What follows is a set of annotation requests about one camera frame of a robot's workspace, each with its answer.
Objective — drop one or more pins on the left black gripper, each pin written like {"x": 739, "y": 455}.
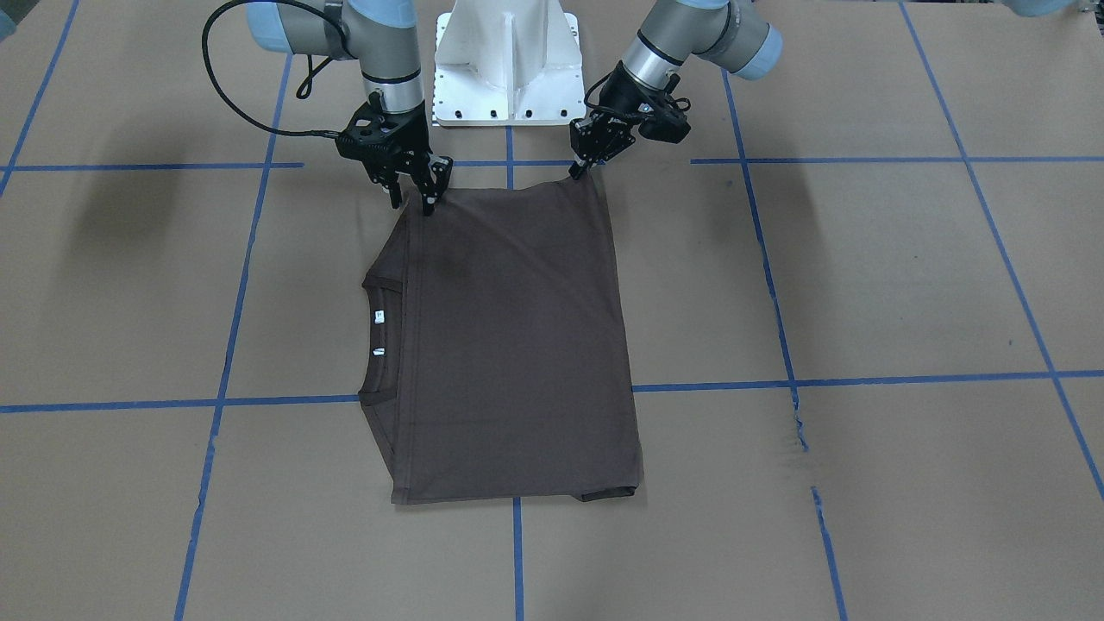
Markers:
{"x": 617, "y": 109}

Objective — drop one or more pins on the dark brown t-shirt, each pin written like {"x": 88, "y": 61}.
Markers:
{"x": 498, "y": 363}

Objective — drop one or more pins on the white camera mast pedestal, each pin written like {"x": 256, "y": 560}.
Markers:
{"x": 500, "y": 63}

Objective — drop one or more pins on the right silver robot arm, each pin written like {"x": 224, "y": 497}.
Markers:
{"x": 380, "y": 35}

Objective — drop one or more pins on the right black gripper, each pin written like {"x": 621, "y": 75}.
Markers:
{"x": 411, "y": 134}

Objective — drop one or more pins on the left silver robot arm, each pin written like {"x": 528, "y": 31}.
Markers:
{"x": 729, "y": 34}

